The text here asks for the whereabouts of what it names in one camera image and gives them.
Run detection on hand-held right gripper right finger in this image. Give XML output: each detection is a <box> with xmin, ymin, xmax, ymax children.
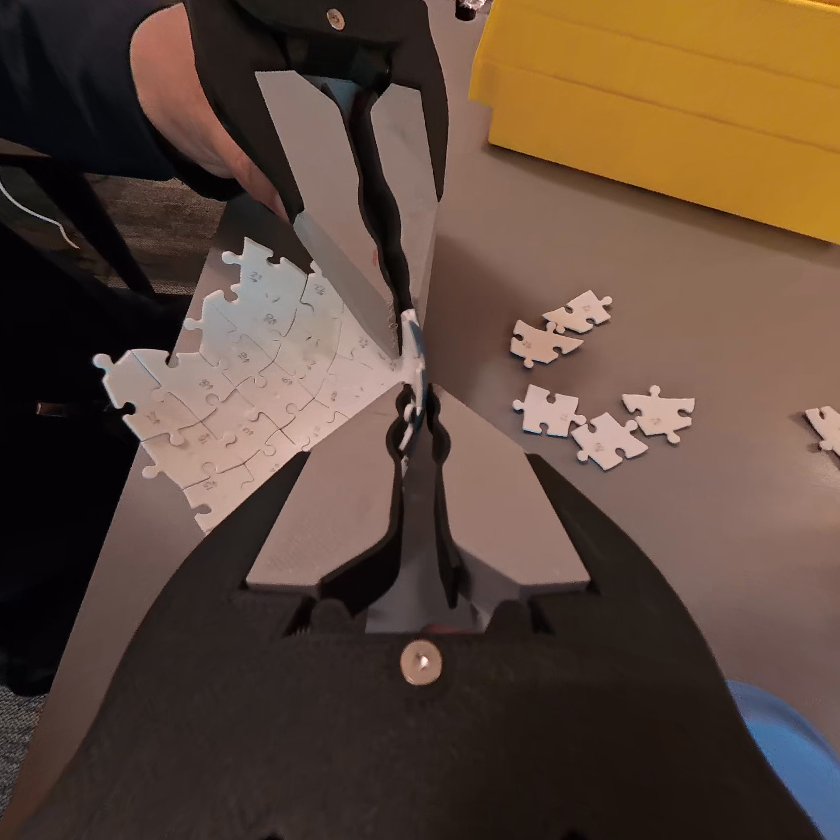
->
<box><xmin>425</xmin><ymin>386</ymin><xmax>593</xmax><ymax>632</ymax></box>

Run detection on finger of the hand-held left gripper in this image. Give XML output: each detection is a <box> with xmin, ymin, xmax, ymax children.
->
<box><xmin>357</xmin><ymin>84</ymin><xmax>441</xmax><ymax>317</ymax></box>
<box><xmin>256</xmin><ymin>71</ymin><xmax>404</xmax><ymax>359</ymax></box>

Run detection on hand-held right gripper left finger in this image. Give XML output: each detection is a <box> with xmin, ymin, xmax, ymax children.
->
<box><xmin>246</xmin><ymin>386</ymin><xmax>422</xmax><ymax>618</ymax></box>

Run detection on assembled white puzzle section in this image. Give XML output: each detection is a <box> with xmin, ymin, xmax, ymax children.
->
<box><xmin>93</xmin><ymin>236</ymin><xmax>427</xmax><ymax>534</ymax></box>

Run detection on blue-backed white puzzle piece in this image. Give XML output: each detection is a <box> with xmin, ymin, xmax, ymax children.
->
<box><xmin>398</xmin><ymin>307</ymin><xmax>429</xmax><ymax>429</ymax></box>

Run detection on person's left forearm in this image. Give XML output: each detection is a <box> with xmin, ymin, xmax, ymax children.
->
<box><xmin>0</xmin><ymin>0</ymin><xmax>293</xmax><ymax>221</ymax></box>

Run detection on loose white puzzle piece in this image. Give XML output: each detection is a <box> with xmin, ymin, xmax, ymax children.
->
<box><xmin>511</xmin><ymin>319</ymin><xmax>584</xmax><ymax>368</ymax></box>
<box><xmin>622</xmin><ymin>386</ymin><xmax>695</xmax><ymax>445</ymax></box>
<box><xmin>806</xmin><ymin>406</ymin><xmax>840</xmax><ymax>457</ymax></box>
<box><xmin>571</xmin><ymin>412</ymin><xmax>649</xmax><ymax>471</ymax></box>
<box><xmin>543</xmin><ymin>290</ymin><xmax>614</xmax><ymax>334</ymax></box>
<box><xmin>513</xmin><ymin>384</ymin><xmax>587</xmax><ymax>437</ymax></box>

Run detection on black office chair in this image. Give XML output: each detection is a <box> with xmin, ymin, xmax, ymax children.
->
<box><xmin>0</xmin><ymin>138</ymin><xmax>158</xmax><ymax>299</ymax></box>

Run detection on person's dark trousers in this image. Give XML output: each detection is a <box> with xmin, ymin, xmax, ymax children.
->
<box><xmin>0</xmin><ymin>226</ymin><xmax>198</xmax><ymax>693</ymax></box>

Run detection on yellow plastic bin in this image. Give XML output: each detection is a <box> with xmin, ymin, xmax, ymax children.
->
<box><xmin>469</xmin><ymin>0</ymin><xmax>840</xmax><ymax>245</ymax></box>

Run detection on blue round object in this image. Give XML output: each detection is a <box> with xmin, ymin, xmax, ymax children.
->
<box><xmin>725</xmin><ymin>679</ymin><xmax>840</xmax><ymax>840</ymax></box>

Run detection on thin white cable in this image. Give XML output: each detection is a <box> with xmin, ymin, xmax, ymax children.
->
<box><xmin>0</xmin><ymin>176</ymin><xmax>81</xmax><ymax>250</ymax></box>

